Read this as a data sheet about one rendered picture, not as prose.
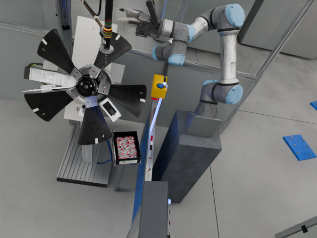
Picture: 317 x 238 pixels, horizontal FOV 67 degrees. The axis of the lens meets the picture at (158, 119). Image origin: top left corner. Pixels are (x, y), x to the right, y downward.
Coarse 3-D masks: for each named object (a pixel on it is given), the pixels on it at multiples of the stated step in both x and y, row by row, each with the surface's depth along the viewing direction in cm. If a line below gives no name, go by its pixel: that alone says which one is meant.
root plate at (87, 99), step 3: (93, 96) 145; (84, 99) 140; (87, 99) 142; (90, 99) 143; (93, 99) 145; (96, 99) 147; (90, 102) 143; (93, 102) 145; (96, 102) 147; (87, 105) 142; (90, 105) 143; (93, 105) 145; (96, 105) 147
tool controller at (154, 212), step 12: (144, 192) 103; (156, 192) 103; (168, 192) 107; (144, 204) 100; (156, 204) 100; (168, 204) 109; (144, 216) 97; (156, 216) 96; (144, 228) 94; (156, 228) 93
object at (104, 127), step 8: (88, 112) 142; (96, 112) 146; (88, 120) 142; (96, 120) 146; (104, 120) 151; (88, 128) 143; (96, 128) 146; (104, 128) 151; (80, 136) 141; (88, 136) 144; (96, 136) 147; (80, 144) 142; (88, 144) 145
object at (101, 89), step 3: (102, 84) 145; (105, 84) 145; (99, 87) 142; (102, 87) 143; (108, 87) 145; (99, 90) 141; (102, 90) 142; (105, 90) 142; (108, 90) 143; (102, 93) 140; (105, 93) 141
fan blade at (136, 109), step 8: (112, 88) 144; (120, 88) 146; (128, 88) 148; (136, 88) 149; (144, 88) 151; (112, 96) 141; (120, 96) 143; (128, 96) 145; (136, 96) 147; (144, 96) 148; (120, 104) 141; (128, 104) 143; (136, 104) 145; (144, 104) 147; (136, 112) 144
